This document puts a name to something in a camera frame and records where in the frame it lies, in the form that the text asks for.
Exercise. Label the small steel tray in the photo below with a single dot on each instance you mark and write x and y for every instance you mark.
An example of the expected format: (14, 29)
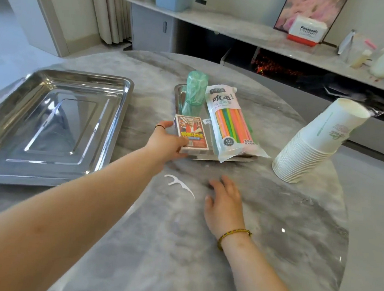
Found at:
(208, 153)

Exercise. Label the person's left hand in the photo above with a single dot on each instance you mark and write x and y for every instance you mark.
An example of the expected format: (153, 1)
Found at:
(164, 145)

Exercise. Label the person's right hand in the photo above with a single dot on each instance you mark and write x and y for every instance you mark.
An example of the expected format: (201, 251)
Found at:
(225, 209)

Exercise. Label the large steel tray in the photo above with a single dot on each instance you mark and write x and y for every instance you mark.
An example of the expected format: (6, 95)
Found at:
(51, 126)

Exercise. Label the beige curtain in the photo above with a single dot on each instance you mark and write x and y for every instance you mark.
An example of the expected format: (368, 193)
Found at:
(113, 8)

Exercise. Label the silver foil pouch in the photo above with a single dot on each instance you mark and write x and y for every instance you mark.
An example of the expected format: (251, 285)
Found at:
(346, 41)

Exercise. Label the stack of white paper cups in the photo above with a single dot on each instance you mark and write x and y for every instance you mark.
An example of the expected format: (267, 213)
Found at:
(315, 140)

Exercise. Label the clear plastic container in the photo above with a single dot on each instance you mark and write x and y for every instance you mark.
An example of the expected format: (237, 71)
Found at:
(359, 44)

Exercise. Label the red playing card box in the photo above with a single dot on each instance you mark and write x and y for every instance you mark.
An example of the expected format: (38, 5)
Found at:
(194, 132)

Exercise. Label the marble top sideboard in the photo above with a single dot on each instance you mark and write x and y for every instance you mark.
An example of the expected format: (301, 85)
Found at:
(241, 30)

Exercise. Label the green plastic bag roll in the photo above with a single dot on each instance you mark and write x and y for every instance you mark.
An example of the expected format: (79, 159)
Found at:
(195, 91)

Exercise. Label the red glitter decoration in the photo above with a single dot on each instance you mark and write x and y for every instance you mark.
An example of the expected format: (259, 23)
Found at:
(274, 65)

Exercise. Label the person's right forearm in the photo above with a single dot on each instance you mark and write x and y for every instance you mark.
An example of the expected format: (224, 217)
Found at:
(254, 274)

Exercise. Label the small cream bottle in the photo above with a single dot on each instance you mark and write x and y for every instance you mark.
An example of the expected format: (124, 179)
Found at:
(360, 58)

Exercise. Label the person's left forearm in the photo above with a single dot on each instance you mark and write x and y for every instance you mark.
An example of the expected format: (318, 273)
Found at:
(73, 217)

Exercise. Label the person's right thumb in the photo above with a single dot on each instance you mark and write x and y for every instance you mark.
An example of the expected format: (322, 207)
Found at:
(208, 203)

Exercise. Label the pack of colourful straws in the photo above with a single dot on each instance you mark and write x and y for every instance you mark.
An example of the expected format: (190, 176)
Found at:
(232, 123)

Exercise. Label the white floss pick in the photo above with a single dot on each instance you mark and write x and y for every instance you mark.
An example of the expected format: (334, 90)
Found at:
(179, 182)

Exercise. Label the framed pink picture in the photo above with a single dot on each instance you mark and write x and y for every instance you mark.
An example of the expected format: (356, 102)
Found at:
(292, 5)

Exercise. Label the black plastic bag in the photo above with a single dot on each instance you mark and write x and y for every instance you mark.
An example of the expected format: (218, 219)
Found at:
(355, 93)

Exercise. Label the white and red box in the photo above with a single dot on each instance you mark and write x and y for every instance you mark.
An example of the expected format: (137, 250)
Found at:
(307, 29)

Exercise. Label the person's left thumb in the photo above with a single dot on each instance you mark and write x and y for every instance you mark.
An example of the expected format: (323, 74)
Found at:
(179, 155)

